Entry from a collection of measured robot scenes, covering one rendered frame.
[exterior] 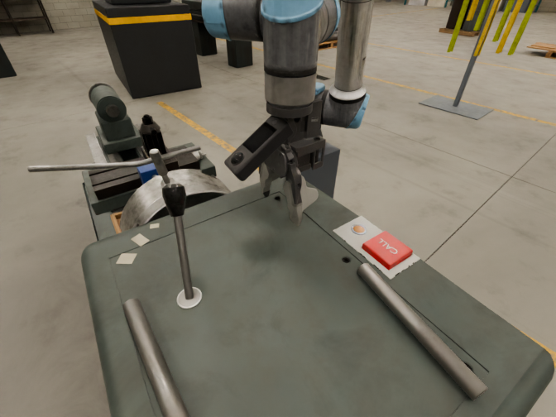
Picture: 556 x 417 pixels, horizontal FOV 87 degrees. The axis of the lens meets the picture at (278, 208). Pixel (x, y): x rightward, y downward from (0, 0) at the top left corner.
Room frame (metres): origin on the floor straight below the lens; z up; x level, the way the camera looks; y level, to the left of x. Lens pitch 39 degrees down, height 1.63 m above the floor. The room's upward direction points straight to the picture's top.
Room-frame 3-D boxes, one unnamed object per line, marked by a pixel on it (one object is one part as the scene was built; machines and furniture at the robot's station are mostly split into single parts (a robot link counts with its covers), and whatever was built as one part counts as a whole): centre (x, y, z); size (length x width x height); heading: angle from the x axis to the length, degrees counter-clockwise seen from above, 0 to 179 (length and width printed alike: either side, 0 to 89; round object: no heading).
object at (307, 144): (0.45, -0.02, 1.42); 0.09 x 0.08 x 0.12; 124
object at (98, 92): (1.59, 0.92, 1.01); 0.30 x 0.20 x 0.29; 34
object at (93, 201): (1.17, 0.60, 0.89); 0.53 x 0.30 x 0.06; 124
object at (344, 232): (0.36, -0.17, 1.23); 0.13 x 0.08 x 0.06; 34
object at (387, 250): (0.34, -0.19, 1.26); 0.06 x 0.06 x 0.02; 34
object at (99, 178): (1.12, 0.59, 0.95); 0.43 x 0.18 x 0.04; 124
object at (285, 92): (0.45, -0.02, 1.50); 0.08 x 0.08 x 0.05
